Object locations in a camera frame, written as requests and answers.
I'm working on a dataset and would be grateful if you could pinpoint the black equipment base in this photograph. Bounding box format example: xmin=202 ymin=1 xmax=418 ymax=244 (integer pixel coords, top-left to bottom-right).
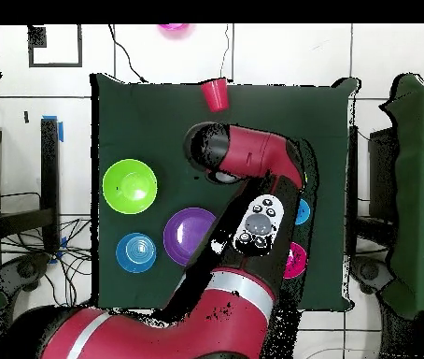
xmin=349 ymin=255 xmax=396 ymax=296
xmin=0 ymin=253 xmax=50 ymax=293

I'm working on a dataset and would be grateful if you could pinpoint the small blue bowl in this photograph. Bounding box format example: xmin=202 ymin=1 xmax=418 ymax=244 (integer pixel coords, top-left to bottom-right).
xmin=115 ymin=232 xmax=158 ymax=274

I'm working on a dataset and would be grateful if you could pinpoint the black metal stand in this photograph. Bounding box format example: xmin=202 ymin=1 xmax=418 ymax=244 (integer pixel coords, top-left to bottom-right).
xmin=346 ymin=124 xmax=400 ymax=250
xmin=0 ymin=116 xmax=64 ymax=253

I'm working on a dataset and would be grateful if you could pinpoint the large green bowl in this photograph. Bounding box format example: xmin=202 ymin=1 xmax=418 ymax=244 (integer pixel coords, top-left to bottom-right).
xmin=102 ymin=158 xmax=159 ymax=215

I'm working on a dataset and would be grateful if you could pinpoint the purple bowl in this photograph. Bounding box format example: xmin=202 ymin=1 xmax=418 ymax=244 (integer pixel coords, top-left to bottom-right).
xmin=162 ymin=207 xmax=218 ymax=267

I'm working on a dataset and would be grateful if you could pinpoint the blue cup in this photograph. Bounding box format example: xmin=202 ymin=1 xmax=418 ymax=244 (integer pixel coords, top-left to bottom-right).
xmin=294 ymin=198 xmax=312 ymax=226

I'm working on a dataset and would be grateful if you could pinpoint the small pinkish red bowl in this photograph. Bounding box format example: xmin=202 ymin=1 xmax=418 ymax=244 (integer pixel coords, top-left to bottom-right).
xmin=283 ymin=241 xmax=309 ymax=280

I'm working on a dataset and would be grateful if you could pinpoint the red cup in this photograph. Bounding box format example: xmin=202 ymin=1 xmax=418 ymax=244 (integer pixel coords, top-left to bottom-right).
xmin=200 ymin=77 xmax=231 ymax=114

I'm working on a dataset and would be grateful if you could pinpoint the large pink bowl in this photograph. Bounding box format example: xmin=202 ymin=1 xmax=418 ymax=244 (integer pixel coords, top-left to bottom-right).
xmin=158 ymin=23 xmax=192 ymax=35

